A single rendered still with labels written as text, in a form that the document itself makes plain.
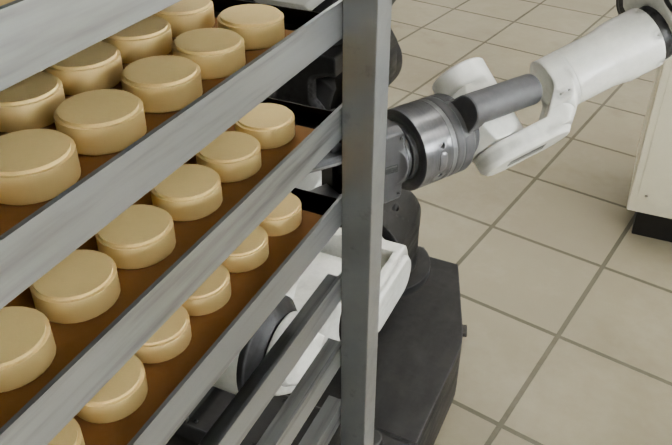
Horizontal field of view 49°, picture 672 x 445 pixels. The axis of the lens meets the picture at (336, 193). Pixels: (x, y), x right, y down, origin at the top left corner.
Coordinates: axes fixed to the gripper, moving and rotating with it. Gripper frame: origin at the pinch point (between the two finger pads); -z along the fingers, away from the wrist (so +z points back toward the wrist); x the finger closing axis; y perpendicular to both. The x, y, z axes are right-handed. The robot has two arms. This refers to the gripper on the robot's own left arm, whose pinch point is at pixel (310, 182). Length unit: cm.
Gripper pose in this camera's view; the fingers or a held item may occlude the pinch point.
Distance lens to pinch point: 71.7
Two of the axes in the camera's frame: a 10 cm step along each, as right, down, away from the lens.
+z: 8.2, -3.1, 4.8
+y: 5.7, 4.5, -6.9
